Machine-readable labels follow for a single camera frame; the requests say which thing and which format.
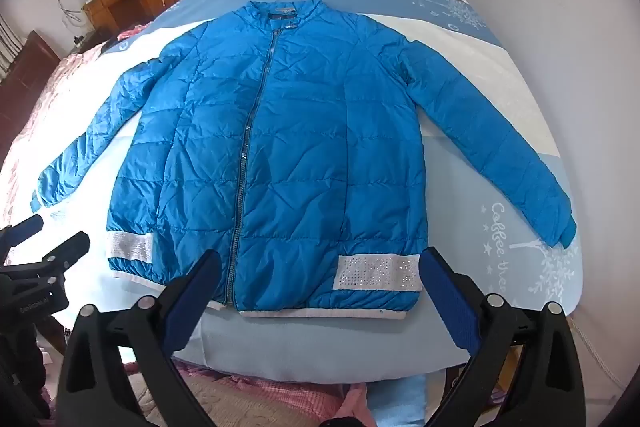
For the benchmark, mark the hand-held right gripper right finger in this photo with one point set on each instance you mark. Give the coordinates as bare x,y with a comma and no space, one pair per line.
450,302

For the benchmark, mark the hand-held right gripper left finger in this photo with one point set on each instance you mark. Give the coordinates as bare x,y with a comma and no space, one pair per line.
192,302

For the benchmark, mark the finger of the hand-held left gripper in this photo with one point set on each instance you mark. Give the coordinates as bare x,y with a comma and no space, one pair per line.
22,229
65,249

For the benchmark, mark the blue quilted jacket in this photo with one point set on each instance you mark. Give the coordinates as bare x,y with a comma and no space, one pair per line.
310,147

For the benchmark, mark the pink checked bed sheet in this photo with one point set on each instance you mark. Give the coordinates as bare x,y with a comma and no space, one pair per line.
280,389

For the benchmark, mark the pink floral quilt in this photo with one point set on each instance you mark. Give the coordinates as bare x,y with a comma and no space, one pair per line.
60,87

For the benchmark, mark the dark wooden headboard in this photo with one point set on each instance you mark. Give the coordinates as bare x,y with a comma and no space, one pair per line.
25,72

